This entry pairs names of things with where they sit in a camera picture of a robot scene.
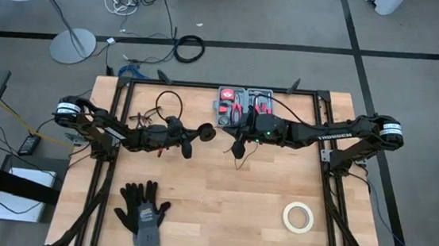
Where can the white plastic object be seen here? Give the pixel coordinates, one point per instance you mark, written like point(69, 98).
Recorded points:
point(383, 2)

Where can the floor lamp with round base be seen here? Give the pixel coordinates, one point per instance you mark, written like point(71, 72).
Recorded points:
point(72, 46)

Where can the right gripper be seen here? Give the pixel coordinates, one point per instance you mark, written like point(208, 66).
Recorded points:
point(264, 129)

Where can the black grey work glove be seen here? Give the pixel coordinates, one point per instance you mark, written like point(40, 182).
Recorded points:
point(147, 220)
point(126, 210)

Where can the small red utility knife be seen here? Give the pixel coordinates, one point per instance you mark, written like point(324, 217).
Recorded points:
point(223, 110)

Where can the grey plastic tool case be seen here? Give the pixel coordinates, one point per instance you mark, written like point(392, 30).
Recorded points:
point(216, 107)

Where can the cream masking tape roll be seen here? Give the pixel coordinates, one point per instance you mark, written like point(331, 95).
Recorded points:
point(285, 217)

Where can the red tape measure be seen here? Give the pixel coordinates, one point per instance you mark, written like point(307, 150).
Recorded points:
point(227, 93)

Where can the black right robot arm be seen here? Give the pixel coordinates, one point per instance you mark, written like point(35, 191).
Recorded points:
point(334, 136)

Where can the white flat box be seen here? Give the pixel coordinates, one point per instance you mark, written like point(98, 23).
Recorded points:
point(21, 201)

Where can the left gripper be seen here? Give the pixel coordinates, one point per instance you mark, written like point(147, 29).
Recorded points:
point(170, 136)

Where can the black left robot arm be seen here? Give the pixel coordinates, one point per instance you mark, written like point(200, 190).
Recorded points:
point(99, 126)

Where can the black rimmed eyeglasses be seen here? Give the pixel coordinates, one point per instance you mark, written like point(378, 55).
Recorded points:
point(142, 116)

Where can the black power adapter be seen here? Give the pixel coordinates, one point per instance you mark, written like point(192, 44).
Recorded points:
point(29, 145)

